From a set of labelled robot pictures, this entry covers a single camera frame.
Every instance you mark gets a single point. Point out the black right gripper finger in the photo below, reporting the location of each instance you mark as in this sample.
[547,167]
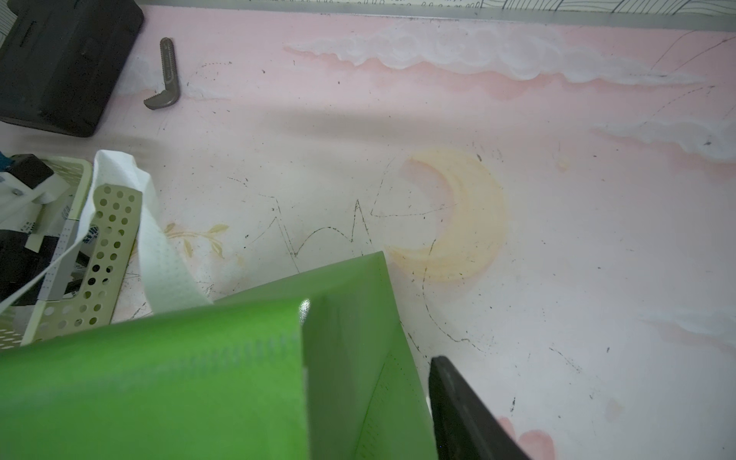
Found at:
[463,427]

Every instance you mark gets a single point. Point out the green insulated delivery bag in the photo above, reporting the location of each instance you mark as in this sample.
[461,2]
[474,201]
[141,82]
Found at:
[314,366]

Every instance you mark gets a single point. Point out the white ice pack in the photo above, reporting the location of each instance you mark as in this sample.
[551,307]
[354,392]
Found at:
[21,205]

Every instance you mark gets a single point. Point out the light green plastic basket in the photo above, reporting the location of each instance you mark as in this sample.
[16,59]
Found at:
[89,234]

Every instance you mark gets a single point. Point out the grey L-shaped hex key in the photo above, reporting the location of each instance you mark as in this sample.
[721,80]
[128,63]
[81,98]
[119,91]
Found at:
[171,93]

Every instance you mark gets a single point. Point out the black plastic tool case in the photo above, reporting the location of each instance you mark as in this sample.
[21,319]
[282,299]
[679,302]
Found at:
[61,61]

